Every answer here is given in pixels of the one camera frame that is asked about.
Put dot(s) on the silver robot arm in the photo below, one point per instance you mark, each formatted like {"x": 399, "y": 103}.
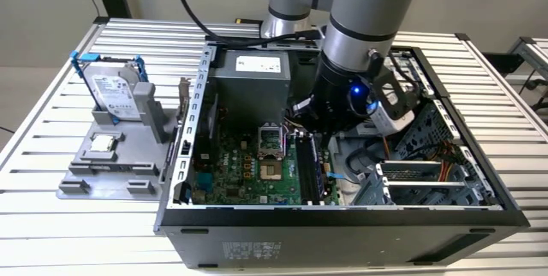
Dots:
{"x": 368, "y": 6}

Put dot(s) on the black RAM slot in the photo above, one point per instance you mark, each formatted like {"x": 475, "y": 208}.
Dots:
{"x": 304, "y": 167}
{"x": 299, "y": 167}

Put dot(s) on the grey power supply unit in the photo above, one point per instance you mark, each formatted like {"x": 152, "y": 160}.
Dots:
{"x": 248, "y": 96}

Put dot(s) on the CPU socket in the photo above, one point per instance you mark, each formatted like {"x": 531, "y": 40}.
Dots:
{"x": 272, "y": 170}

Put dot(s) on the green motherboard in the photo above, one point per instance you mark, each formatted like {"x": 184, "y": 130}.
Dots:
{"x": 277, "y": 192}

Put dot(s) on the yellow black connector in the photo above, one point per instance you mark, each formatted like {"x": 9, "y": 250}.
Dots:
{"x": 245, "y": 21}

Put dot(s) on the silver disk bay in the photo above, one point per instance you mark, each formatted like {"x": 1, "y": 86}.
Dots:
{"x": 424, "y": 183}

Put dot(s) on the blue VGA port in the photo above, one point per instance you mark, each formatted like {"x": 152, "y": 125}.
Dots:
{"x": 205, "y": 181}

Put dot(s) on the black PC case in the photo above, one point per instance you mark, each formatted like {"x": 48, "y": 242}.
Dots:
{"x": 299, "y": 244}

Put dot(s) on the aluminium side table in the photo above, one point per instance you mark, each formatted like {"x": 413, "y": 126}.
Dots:
{"x": 531, "y": 48}

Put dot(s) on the grey parts rack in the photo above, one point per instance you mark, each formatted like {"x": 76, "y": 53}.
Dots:
{"x": 128, "y": 154}

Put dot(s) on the hard disk in blue carrier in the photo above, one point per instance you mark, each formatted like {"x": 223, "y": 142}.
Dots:
{"x": 109, "y": 93}

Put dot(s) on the silver CPU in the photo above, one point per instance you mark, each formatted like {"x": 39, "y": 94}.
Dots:
{"x": 101, "y": 145}

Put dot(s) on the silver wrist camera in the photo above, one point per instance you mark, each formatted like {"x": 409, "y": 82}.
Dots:
{"x": 393, "y": 122}

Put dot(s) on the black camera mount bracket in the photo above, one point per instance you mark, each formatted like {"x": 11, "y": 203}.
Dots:
{"x": 400, "y": 85}

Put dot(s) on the black table bracket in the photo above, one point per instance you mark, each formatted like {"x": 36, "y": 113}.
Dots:
{"x": 505, "y": 62}

